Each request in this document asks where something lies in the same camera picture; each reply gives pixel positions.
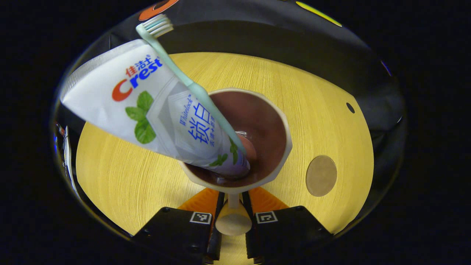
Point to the beige cup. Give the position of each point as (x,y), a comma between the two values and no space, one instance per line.
(265,125)

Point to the black backdrop cloth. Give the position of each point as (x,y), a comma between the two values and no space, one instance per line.
(257,33)

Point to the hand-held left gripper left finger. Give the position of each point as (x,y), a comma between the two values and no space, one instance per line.
(214,246)

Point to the pale green toothbrush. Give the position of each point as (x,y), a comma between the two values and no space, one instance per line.
(198,94)

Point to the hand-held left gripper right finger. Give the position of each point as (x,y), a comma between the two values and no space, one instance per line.
(251,246)

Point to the white toothpaste tube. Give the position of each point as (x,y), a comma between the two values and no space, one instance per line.
(110,106)

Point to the round brown coaster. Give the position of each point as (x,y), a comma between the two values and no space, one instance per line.
(321,176)

